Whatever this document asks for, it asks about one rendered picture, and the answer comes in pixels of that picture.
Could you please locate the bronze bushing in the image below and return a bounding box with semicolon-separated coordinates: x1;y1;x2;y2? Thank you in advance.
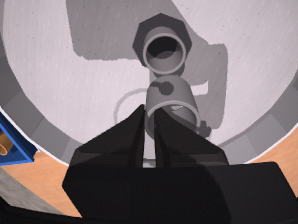
0;131;13;155

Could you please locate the blue tray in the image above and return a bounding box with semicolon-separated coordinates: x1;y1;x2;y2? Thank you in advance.
0;112;38;166

